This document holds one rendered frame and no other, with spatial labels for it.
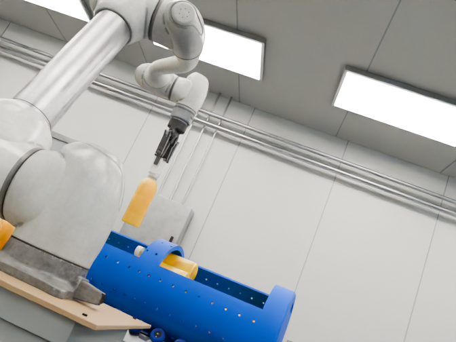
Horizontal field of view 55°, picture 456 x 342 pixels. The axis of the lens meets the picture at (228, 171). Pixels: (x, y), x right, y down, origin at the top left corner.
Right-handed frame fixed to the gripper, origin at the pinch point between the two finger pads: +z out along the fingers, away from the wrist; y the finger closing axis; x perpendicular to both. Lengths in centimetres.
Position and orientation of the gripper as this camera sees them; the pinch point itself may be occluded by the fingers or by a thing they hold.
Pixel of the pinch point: (157, 167)
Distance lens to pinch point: 173.8
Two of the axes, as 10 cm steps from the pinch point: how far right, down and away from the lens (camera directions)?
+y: 1.5, 2.8, 9.5
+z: -4.0, 8.9, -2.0
